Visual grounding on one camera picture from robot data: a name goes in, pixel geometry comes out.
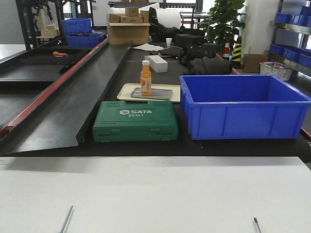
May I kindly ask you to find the screwdriver steel shaft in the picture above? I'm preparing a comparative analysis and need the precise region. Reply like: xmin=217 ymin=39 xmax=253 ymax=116
xmin=59 ymin=205 xmax=73 ymax=233

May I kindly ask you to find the screwdriver blue-tipped shaft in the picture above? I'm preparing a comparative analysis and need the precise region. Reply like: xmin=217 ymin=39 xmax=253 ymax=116
xmin=253 ymin=217 xmax=261 ymax=233

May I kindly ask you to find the small grey metal tray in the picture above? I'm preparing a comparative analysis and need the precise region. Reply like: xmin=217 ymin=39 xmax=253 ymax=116
xmin=131 ymin=87 xmax=173 ymax=100

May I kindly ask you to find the beige plastic tray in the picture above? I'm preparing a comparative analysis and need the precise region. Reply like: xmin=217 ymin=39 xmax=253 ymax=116
xmin=117 ymin=83 xmax=180 ymax=103

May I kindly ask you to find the green SATA tool case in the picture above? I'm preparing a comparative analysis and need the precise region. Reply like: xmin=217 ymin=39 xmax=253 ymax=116
xmin=92 ymin=100 xmax=179 ymax=143

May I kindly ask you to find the orange juice bottle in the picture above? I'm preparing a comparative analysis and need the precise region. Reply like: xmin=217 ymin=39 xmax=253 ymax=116
xmin=140 ymin=60 xmax=152 ymax=96

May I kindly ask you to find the white rectangular box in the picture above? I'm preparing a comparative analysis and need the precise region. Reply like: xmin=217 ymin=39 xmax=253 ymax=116
xmin=144 ymin=55 xmax=168 ymax=73

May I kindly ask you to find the large blue plastic bin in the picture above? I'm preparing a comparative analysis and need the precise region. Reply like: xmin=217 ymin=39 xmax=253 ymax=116
xmin=179 ymin=75 xmax=311 ymax=140

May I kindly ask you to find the dark grey cloth bundle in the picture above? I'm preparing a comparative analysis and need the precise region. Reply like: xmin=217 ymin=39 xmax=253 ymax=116
xmin=183 ymin=57 xmax=233 ymax=75

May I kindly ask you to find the white paper cup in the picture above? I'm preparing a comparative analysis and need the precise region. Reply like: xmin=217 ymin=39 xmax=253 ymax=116
xmin=166 ymin=38 xmax=173 ymax=47

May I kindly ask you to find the large open cardboard box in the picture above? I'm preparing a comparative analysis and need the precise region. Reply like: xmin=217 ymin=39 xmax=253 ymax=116
xmin=107 ymin=23 xmax=150 ymax=45

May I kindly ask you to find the orange white traffic cone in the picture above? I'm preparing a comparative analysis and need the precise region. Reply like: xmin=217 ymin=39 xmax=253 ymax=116
xmin=222 ymin=39 xmax=230 ymax=60

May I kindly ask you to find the blue bin on left table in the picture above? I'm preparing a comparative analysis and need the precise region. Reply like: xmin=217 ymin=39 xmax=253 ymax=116
xmin=66 ymin=33 xmax=106 ymax=49

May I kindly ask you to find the potted green plant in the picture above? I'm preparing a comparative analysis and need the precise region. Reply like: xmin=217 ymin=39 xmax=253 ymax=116
xmin=199 ymin=0 xmax=246 ymax=50

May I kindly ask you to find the white wire basket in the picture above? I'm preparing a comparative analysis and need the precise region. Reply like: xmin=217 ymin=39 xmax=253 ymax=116
xmin=260 ymin=62 xmax=292 ymax=81

